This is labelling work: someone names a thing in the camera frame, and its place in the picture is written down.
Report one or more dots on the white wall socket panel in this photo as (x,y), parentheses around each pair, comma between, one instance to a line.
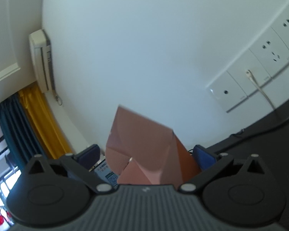
(233,86)

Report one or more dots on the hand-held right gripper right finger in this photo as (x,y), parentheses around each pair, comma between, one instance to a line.
(203,157)

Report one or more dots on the white air conditioner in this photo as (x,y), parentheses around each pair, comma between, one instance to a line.
(42,60)

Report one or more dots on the black desktop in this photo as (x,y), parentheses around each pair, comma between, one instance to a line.
(267,137)

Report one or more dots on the dark blue curtain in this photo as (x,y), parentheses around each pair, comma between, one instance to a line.
(16,130)

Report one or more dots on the yellow curtain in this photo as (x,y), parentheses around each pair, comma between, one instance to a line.
(43,125)

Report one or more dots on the window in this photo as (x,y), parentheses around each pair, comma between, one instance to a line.
(4,185)

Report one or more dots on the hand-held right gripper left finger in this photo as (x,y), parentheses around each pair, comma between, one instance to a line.
(89,156)

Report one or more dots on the pink cardboard box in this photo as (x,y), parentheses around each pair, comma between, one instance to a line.
(139,144)

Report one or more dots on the white printed box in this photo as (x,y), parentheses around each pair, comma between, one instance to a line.
(108,174)

